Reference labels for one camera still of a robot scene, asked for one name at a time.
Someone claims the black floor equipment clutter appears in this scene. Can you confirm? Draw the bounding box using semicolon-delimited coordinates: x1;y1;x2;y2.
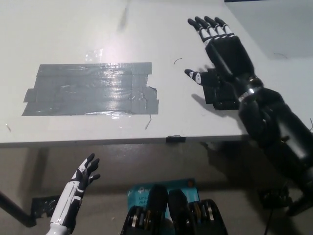
258;188;294;216

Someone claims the grey duct tape patch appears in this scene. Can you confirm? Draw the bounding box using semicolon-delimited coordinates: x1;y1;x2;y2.
22;62;159;117

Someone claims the teal cardboard box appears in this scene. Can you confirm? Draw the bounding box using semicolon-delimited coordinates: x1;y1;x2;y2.
126;178;200;220

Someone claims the black floor cable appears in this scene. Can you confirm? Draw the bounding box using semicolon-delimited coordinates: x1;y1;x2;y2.
264;208;275;235

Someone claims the clear tape piece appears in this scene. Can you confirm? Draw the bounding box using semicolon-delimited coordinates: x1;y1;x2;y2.
85;48;103;62

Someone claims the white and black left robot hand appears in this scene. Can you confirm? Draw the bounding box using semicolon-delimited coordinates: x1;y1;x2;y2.
50;153;101;227

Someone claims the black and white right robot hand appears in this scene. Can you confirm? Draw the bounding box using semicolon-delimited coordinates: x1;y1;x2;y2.
184;16;264;100

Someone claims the black table leg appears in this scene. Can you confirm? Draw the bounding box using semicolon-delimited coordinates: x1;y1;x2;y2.
0;189;37;228

